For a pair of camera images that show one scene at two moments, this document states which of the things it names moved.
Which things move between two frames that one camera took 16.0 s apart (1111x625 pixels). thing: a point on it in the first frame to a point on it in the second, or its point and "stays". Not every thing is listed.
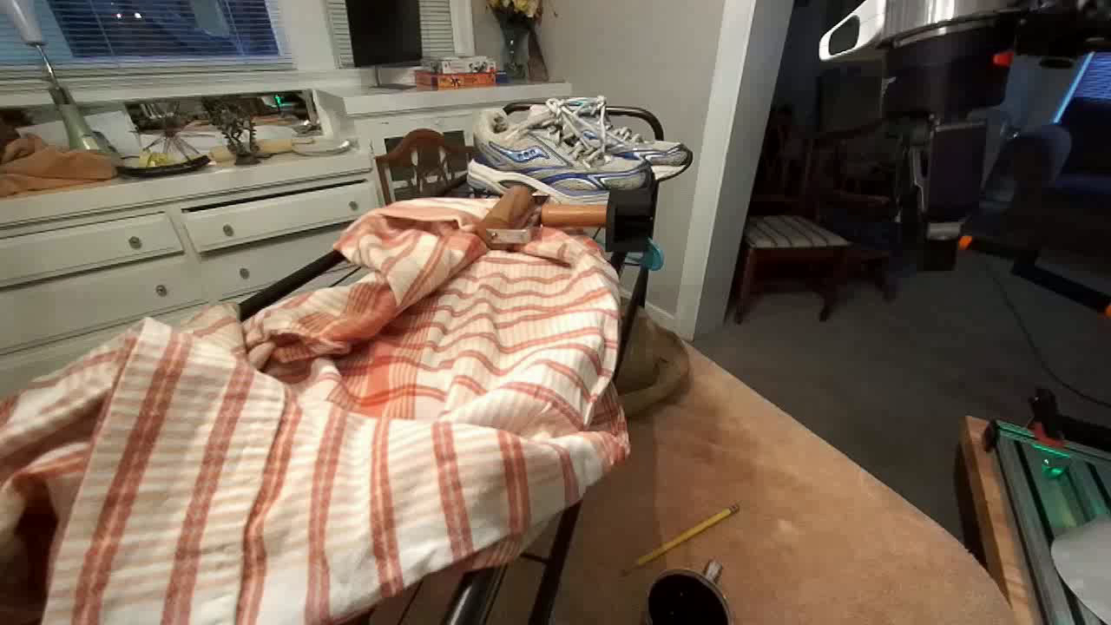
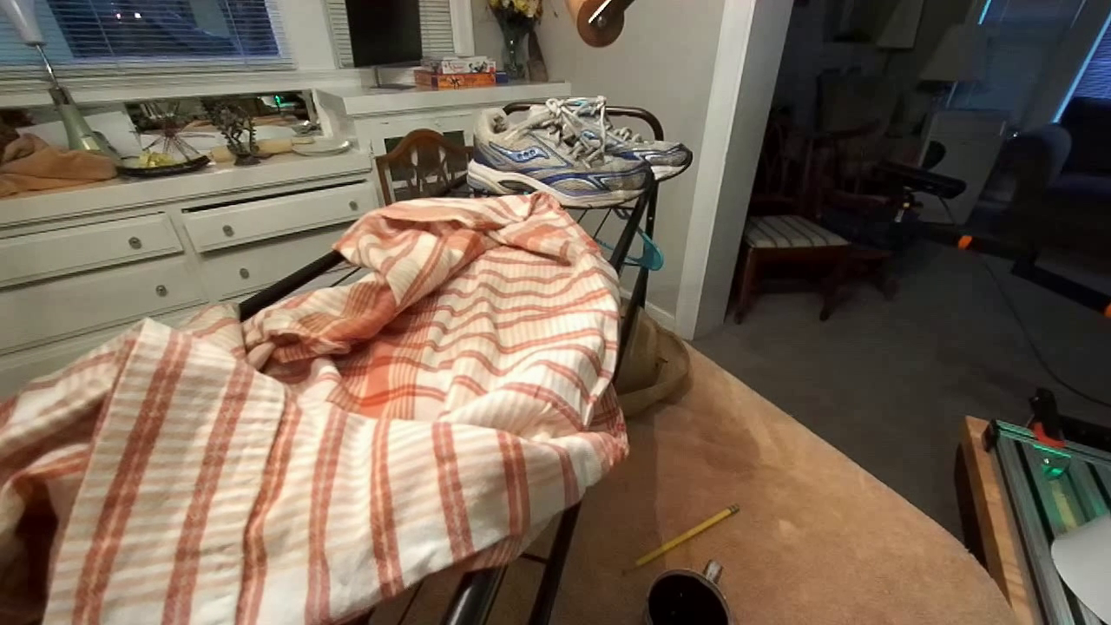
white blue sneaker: [547, 144] stays
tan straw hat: [655, 367] stays
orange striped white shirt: [394, 412] stays
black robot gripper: [517, 210] to [598, 21]
